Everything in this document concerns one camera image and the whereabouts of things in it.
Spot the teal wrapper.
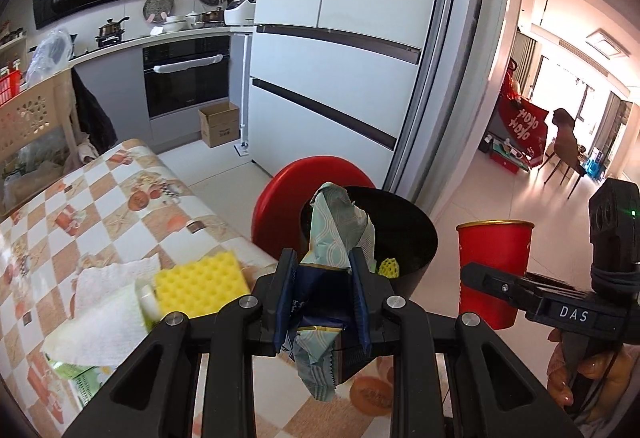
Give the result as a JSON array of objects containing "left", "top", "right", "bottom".
[{"left": 283, "top": 182, "right": 376, "bottom": 402}]

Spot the yellow sponge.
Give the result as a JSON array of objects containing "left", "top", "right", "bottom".
[{"left": 154, "top": 252, "right": 250, "bottom": 319}]

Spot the red paper cup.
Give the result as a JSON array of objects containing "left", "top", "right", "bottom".
[{"left": 456, "top": 219, "right": 535, "bottom": 330}]

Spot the white paper towel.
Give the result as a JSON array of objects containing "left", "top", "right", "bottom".
[{"left": 42, "top": 255, "right": 160, "bottom": 366}]

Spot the black trash bin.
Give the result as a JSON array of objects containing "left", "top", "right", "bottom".
[{"left": 298, "top": 185, "right": 440, "bottom": 384}]

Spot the person right hand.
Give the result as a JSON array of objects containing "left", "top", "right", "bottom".
[{"left": 546, "top": 327, "right": 640, "bottom": 424}]

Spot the red plastic stool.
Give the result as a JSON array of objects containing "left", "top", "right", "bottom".
[{"left": 250, "top": 155, "right": 374, "bottom": 259}]

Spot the pale green small bottle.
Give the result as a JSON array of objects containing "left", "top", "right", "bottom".
[{"left": 134, "top": 279, "right": 162, "bottom": 324}]

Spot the cardboard box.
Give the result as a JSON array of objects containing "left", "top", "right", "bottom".
[{"left": 198, "top": 100, "right": 240, "bottom": 148}]

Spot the brown dining chair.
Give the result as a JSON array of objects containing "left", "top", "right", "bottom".
[{"left": 544, "top": 109, "right": 587, "bottom": 198}]

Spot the checkered patterned tablecloth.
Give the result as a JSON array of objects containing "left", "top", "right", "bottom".
[{"left": 0, "top": 138, "right": 402, "bottom": 438}]

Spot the green daisy tube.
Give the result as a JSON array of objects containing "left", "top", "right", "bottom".
[{"left": 47, "top": 357, "right": 115, "bottom": 409}]

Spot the built-in black oven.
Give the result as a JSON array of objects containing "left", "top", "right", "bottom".
[{"left": 142, "top": 35, "right": 231, "bottom": 118}]

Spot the white refrigerator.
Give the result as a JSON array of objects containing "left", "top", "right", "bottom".
[{"left": 248, "top": 0, "right": 482, "bottom": 201}]

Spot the white rice cooker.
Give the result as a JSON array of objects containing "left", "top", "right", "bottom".
[{"left": 224, "top": 0, "right": 256, "bottom": 26}]

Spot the beige plastic shelf rack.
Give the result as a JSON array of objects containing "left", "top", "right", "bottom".
[{"left": 0, "top": 67, "right": 84, "bottom": 210}]

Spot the black cooking pot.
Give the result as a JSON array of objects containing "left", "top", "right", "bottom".
[{"left": 96, "top": 16, "right": 129, "bottom": 48}]

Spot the red plastic basket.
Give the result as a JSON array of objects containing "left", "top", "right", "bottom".
[{"left": 0, "top": 70, "right": 22, "bottom": 106}]

